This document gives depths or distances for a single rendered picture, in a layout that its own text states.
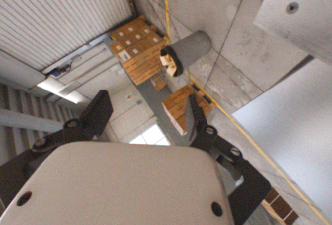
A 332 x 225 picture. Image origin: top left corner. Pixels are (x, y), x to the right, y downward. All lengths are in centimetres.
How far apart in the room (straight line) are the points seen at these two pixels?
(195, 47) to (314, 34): 146
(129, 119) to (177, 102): 302
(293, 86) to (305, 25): 15
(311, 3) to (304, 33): 5
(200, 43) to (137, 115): 412
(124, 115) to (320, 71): 537
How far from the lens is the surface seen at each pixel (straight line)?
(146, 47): 278
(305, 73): 43
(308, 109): 49
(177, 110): 268
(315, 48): 40
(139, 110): 531
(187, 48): 170
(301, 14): 38
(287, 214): 411
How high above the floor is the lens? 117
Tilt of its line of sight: 8 degrees down
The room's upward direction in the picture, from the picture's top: 125 degrees counter-clockwise
